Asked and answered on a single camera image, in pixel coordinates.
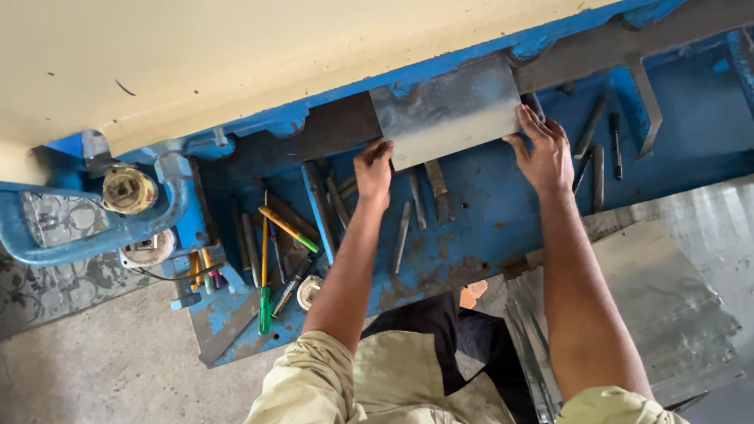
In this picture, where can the cream machine cover panel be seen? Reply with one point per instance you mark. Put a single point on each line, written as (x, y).
(235, 53)

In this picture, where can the person's foot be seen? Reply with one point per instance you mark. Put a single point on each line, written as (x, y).
(473, 293)

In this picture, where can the person's beige shirt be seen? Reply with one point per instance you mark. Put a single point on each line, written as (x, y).
(377, 383)

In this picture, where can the white tape roll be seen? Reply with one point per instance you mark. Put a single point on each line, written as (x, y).
(308, 292)

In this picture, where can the white round electrical plug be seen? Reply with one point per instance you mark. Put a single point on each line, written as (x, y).
(150, 250)

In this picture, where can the grey metal rod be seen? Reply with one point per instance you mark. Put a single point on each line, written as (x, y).
(251, 250)

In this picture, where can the thin dark metal rod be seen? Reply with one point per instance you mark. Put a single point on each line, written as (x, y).
(582, 174)

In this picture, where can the flat metal chisel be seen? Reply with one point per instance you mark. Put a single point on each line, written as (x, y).
(439, 188)

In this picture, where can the black and silver pen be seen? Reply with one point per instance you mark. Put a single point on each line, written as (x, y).
(293, 285)

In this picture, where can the person's right hand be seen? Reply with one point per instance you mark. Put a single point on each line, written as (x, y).
(548, 159)

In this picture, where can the stack of shiny metal sheets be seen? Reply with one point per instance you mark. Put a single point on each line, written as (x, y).
(660, 306)

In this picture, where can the person's dark trousers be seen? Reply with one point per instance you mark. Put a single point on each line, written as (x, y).
(471, 335)

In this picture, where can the person's left hand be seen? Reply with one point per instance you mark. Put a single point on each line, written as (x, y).
(372, 179)

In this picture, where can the grey metal sheet piece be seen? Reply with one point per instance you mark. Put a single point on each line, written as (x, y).
(447, 115)

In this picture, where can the bunch of coloured markers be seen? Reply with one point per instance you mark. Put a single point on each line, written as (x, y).
(206, 272)

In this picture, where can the yellow marker with green cap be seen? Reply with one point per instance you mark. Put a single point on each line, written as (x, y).
(288, 228)

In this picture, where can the blue metal shearing machine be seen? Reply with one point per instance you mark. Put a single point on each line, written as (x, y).
(489, 235)

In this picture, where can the patterned grey sheet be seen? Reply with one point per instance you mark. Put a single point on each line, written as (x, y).
(53, 288)

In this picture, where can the short grey metal bar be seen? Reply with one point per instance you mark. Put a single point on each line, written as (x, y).
(402, 235)
(337, 203)
(417, 200)

